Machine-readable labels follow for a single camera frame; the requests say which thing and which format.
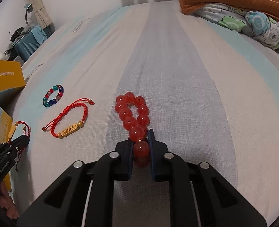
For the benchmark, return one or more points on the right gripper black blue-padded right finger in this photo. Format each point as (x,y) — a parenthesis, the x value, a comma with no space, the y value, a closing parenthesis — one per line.
(198,194)

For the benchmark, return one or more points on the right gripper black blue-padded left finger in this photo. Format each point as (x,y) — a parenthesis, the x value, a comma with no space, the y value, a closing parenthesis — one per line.
(83,194)

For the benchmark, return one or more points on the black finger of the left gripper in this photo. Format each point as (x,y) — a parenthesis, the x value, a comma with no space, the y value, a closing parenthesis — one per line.
(17,146)

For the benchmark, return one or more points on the person's left hand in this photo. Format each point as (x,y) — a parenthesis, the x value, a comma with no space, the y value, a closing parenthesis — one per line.
(7,202)

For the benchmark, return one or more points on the blue yellow cardboard box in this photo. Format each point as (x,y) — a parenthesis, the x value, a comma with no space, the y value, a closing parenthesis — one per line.
(11,82)

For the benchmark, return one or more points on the teal suitcase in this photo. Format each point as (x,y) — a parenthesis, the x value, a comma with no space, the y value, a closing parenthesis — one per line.
(26,45)

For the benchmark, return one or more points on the striped bed sheet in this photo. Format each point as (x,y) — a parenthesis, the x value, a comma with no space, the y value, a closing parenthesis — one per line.
(213,95)

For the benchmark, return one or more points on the light blue cloth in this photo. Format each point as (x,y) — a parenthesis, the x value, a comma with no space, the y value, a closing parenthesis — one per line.
(39,34)

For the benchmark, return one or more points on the dark clothes pile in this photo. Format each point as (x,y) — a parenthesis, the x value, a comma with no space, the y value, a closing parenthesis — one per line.
(20,32)

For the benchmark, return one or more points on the blue desk lamp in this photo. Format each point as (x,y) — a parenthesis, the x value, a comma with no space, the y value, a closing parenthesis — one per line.
(28,9)

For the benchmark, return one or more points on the beige side curtain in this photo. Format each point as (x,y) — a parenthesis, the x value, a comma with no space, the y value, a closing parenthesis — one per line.
(41,13)

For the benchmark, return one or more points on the floral folded quilt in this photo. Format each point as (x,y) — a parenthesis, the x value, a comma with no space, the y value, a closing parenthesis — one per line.
(254,24)

